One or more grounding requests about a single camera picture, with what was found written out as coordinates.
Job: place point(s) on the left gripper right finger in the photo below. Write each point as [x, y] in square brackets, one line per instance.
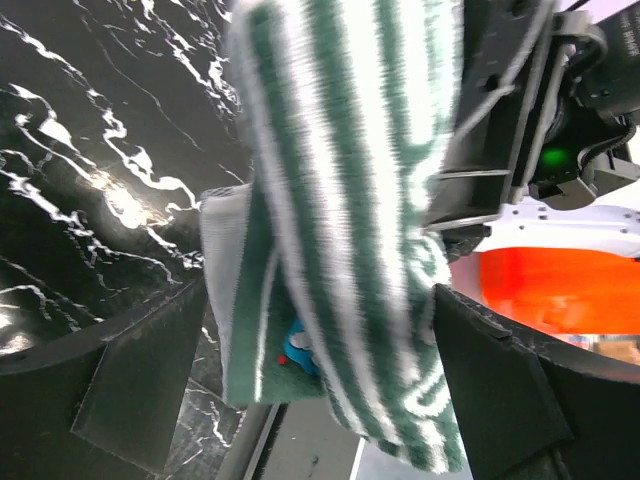
[530, 406]

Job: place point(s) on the orange object in background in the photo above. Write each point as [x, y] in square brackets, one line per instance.
[563, 291]

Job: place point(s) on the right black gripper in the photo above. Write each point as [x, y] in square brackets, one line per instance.
[549, 101]

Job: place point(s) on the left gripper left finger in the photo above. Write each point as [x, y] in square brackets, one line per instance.
[103, 402]

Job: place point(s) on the striped green white towel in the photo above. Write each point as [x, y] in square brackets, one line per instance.
[320, 274]

